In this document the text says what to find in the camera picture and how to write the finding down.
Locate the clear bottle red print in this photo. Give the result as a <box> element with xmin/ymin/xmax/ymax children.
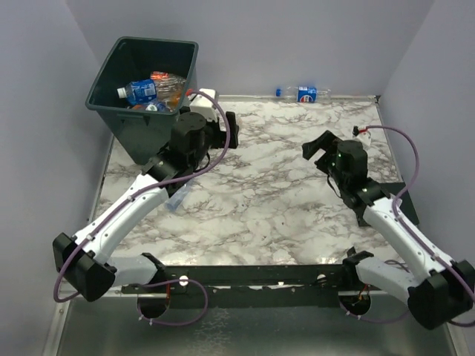
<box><xmin>150</xmin><ymin>71</ymin><xmax>186</xmax><ymax>101</ymax></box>

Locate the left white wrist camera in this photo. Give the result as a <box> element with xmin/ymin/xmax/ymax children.
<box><xmin>186</xmin><ymin>89</ymin><xmax>218</xmax><ymax>122</ymax></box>

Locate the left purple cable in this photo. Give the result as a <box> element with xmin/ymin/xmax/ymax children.
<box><xmin>53</xmin><ymin>90</ymin><xmax>233</xmax><ymax>327</ymax></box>

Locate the purple label water bottle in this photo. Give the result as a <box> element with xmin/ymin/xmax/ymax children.
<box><xmin>165</xmin><ymin>180</ymin><xmax>193</xmax><ymax>212</ymax></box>

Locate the dark green plastic bin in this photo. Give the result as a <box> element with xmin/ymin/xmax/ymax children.
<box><xmin>85</xmin><ymin>36</ymin><xmax>199</xmax><ymax>165</ymax></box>

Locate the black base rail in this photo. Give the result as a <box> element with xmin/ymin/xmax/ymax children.
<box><xmin>121</xmin><ymin>264</ymin><xmax>364</xmax><ymax>309</ymax></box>

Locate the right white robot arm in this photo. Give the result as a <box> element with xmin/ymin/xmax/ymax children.
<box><xmin>302</xmin><ymin>131</ymin><xmax>474</xmax><ymax>330</ymax></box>

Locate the Pepsi bottle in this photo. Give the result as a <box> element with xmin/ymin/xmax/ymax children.
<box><xmin>275</xmin><ymin>86</ymin><xmax>331</xmax><ymax>103</ymax></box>

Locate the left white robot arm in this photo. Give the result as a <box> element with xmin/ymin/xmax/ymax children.
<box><xmin>53</xmin><ymin>111</ymin><xmax>239</xmax><ymax>302</ymax></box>

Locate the blue label water bottle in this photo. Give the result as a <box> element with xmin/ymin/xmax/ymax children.
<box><xmin>117</xmin><ymin>79</ymin><xmax>157</xmax><ymax>105</ymax></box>

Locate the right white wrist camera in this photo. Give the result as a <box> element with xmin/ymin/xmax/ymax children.
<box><xmin>352</xmin><ymin>126</ymin><xmax>372</xmax><ymax>147</ymax></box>

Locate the light blue label bottle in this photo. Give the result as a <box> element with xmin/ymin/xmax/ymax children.
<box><xmin>145</xmin><ymin>99</ymin><xmax>175</xmax><ymax>112</ymax></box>

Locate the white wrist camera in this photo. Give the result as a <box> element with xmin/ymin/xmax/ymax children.
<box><xmin>186</xmin><ymin>89</ymin><xmax>218</xmax><ymax>122</ymax></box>
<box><xmin>352</xmin><ymin>126</ymin><xmax>372</xmax><ymax>147</ymax></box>

